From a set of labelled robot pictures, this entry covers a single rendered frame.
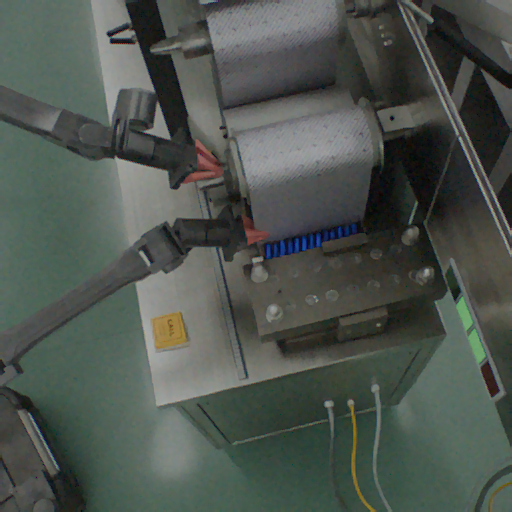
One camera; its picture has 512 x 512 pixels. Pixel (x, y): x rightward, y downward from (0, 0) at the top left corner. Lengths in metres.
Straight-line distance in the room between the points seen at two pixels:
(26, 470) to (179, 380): 0.91
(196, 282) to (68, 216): 1.33
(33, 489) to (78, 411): 0.40
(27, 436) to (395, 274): 1.36
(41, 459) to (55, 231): 0.97
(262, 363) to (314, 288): 0.21
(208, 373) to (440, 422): 1.13
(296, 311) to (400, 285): 0.22
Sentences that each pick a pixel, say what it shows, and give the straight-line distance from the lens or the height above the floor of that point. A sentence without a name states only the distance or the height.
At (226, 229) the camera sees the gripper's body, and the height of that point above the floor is 1.15.
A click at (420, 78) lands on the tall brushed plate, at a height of 1.40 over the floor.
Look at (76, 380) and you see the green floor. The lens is 2.47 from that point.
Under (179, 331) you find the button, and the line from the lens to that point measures 1.43.
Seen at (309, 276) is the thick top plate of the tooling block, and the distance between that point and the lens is 1.33.
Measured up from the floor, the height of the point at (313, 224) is 1.07.
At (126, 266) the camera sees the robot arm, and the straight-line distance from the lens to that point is 1.19.
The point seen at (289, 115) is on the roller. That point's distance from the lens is 1.28.
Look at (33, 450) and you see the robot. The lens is 2.21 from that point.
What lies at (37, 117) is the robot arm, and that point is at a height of 1.41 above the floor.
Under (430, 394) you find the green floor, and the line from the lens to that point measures 2.35.
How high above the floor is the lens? 2.26
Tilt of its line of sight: 66 degrees down
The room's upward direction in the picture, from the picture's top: 10 degrees counter-clockwise
